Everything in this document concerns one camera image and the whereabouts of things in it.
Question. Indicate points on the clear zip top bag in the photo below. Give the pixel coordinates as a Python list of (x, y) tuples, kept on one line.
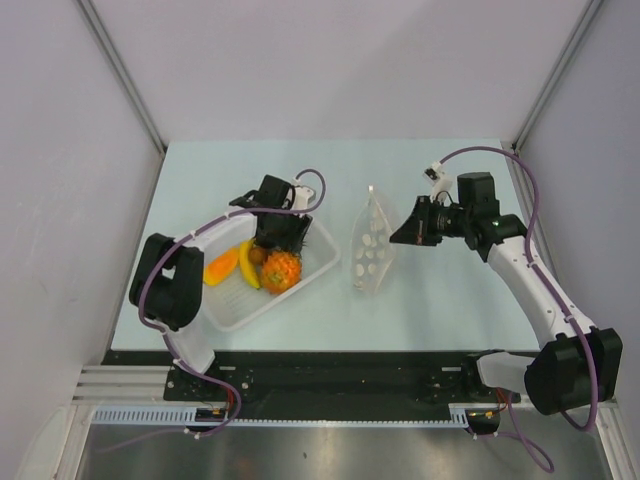
[(372, 254)]

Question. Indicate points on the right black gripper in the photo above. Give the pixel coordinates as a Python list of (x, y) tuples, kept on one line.
[(417, 230)]

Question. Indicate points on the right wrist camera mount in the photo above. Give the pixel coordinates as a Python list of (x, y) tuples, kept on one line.
[(440, 181)]

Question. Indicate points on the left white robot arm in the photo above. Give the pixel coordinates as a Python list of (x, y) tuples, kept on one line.
[(168, 283)]

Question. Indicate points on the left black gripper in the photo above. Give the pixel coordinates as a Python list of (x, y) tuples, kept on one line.
[(293, 241)]

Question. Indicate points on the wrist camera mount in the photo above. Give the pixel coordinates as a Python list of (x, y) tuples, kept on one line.
[(301, 197), (440, 181)]

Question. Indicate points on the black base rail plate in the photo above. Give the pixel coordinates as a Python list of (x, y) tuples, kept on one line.
[(356, 384)]

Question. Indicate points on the left aluminium frame post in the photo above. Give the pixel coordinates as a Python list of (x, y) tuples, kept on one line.
[(107, 47)]

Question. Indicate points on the toy pineapple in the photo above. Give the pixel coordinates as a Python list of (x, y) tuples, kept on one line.
[(281, 271)]

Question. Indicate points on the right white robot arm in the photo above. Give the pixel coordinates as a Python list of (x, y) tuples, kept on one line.
[(578, 363)]

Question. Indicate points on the white plastic basket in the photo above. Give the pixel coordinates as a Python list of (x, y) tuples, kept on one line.
[(249, 291)]

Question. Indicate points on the aluminium frame post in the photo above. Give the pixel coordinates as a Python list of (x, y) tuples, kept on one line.
[(560, 67), (107, 47)]

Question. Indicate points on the right aluminium frame post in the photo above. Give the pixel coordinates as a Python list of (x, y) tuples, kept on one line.
[(560, 67)]

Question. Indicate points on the yellow toy banana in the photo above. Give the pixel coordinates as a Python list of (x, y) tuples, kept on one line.
[(247, 268)]

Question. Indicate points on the white cable duct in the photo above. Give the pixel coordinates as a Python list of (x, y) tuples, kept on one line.
[(456, 416)]

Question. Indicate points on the orange papaya slice toy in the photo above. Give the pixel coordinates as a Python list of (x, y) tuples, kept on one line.
[(221, 268)]

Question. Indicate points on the brown kiwi toy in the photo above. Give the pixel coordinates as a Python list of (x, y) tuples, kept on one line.
[(257, 255)]

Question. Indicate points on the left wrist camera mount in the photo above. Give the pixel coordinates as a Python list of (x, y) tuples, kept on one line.
[(301, 197)]

